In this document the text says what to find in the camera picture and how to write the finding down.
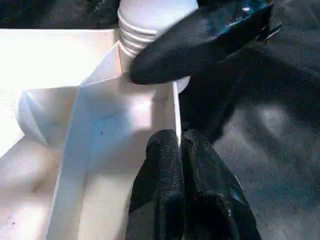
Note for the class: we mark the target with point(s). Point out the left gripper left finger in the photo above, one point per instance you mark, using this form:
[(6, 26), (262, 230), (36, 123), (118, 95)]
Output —
[(160, 187)]

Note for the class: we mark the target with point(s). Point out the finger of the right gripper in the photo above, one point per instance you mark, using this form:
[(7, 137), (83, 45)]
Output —
[(185, 50)]

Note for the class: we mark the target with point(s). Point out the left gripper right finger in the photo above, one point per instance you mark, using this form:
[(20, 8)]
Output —
[(212, 195)]

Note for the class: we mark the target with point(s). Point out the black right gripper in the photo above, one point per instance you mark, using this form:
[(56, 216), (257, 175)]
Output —
[(265, 27)]

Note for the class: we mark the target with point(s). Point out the white plastic table leg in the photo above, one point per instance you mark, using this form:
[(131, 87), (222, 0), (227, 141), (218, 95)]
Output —
[(140, 25)]

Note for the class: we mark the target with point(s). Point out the white plastic table top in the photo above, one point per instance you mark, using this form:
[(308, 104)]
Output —
[(62, 100)]

